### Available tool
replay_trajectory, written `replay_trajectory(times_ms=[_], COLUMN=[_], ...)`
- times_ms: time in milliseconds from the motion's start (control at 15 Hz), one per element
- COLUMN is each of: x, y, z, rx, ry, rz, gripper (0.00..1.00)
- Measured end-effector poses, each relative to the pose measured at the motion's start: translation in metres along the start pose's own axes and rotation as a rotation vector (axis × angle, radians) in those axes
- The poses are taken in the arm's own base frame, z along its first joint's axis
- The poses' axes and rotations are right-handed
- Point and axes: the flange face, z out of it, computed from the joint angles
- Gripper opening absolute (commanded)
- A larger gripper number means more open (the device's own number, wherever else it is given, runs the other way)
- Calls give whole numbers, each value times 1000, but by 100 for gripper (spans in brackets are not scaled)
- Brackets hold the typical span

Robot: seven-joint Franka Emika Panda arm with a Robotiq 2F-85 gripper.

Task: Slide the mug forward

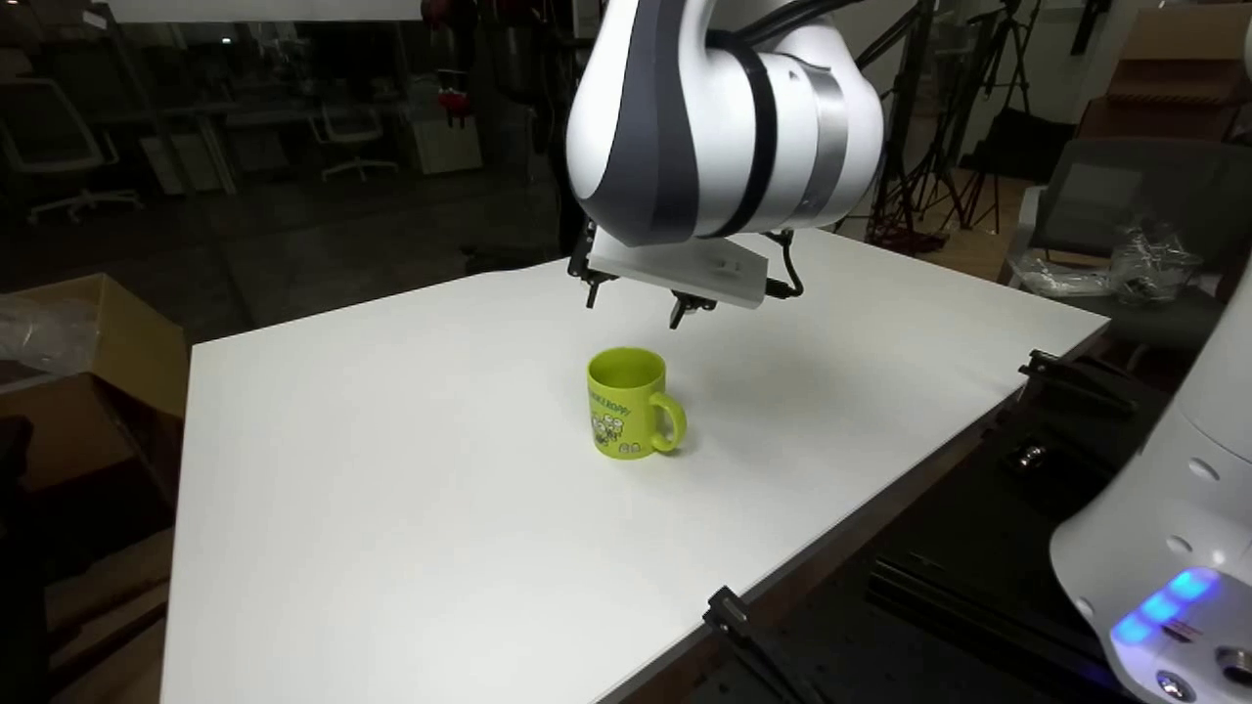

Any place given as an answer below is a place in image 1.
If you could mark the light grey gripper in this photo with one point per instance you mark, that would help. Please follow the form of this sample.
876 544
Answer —
679 268

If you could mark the lime green plastic mug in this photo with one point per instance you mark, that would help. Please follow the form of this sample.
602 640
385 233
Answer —
625 413

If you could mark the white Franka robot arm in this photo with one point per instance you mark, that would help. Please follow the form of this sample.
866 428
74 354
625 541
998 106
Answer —
707 118

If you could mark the black tripod stand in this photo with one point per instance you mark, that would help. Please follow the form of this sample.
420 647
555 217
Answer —
928 157

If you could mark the black table clamp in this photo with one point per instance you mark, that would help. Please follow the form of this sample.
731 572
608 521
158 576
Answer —
726 612
1078 379

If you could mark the white office chair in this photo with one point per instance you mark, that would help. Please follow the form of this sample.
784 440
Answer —
45 138
349 126

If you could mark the black aluminium rails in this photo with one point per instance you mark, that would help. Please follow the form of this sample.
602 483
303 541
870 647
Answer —
979 612

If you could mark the clear plastic bag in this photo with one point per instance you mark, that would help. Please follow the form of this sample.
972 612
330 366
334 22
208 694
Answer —
1109 268

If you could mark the grey padded chair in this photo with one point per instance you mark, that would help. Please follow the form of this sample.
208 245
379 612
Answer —
1109 198

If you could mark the brown cardboard box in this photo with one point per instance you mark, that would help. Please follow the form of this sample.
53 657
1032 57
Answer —
105 342

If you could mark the stacked cardboard boxes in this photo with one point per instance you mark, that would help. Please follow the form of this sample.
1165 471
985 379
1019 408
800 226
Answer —
1176 79

